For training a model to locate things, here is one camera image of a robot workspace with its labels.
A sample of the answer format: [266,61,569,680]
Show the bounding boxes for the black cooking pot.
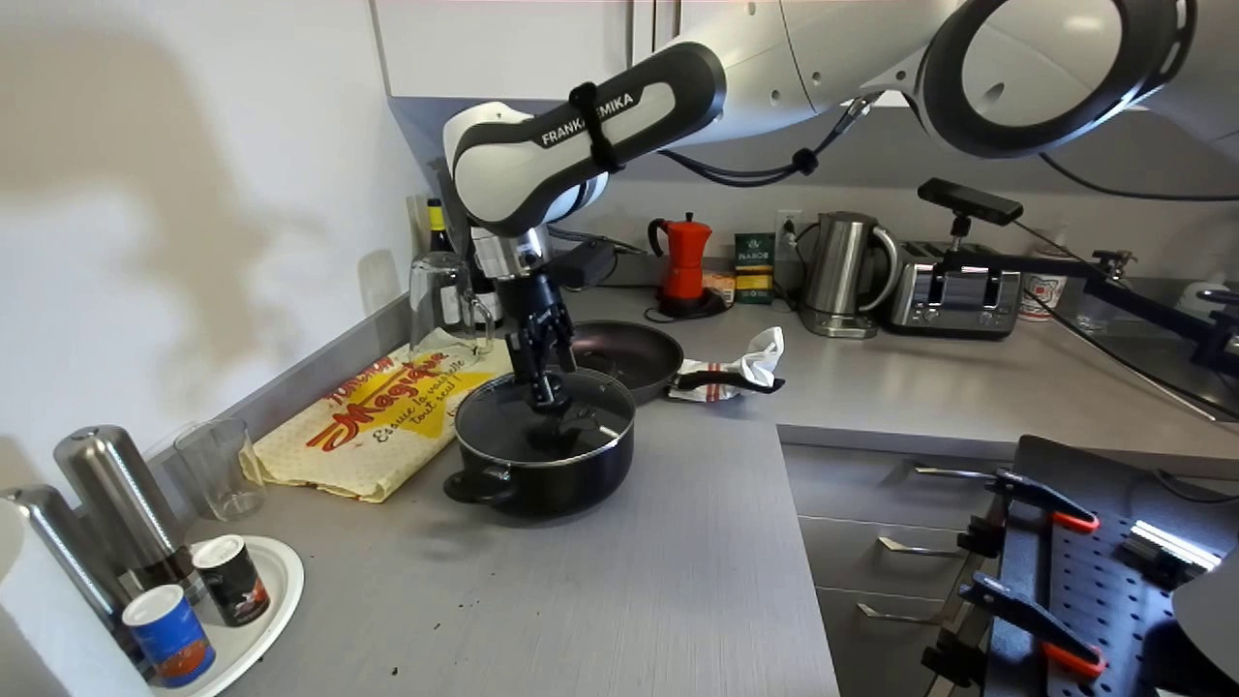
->
[445,431,635,517]

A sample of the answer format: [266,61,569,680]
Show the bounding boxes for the upper black orange clamp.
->
[957,467,1098,556]

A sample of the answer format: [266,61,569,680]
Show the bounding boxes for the stainless steel electric kettle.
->
[792,214,900,342]

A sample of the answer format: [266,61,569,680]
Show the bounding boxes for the black frying pan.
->
[571,323,784,406]

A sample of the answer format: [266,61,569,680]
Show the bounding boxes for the black spice jar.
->
[191,536,269,628]

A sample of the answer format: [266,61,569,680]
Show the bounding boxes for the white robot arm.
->
[440,0,1239,243]

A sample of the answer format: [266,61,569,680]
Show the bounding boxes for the lower black orange clamp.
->
[920,577,1108,684]

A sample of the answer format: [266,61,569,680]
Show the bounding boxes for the yellow cloth with red print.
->
[240,329,512,505]

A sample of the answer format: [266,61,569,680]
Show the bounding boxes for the glass pot lid black knob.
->
[451,373,635,467]

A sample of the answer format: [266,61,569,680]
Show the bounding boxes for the red moka pot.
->
[648,214,711,312]

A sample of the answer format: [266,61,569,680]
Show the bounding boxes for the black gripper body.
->
[500,272,571,381]

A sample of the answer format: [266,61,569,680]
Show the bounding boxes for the black orange clamp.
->
[920,577,1108,684]
[957,467,1098,556]

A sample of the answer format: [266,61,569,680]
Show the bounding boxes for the clear glass bottle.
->
[409,197,464,337]

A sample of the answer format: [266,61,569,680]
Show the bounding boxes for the small green box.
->
[731,233,775,302]

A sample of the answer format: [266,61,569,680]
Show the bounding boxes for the blue perforated metal plate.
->
[973,437,1239,697]

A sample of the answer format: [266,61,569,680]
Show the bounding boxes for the black camera on stand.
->
[919,177,1239,374]

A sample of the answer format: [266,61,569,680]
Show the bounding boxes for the tall steel grinder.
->
[53,425,193,583]

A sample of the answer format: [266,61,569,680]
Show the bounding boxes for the blue spice jar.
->
[120,583,215,690]

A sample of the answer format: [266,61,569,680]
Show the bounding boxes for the silver toaster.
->
[885,239,1023,342]

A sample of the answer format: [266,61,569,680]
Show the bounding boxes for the white round plate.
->
[152,536,308,697]

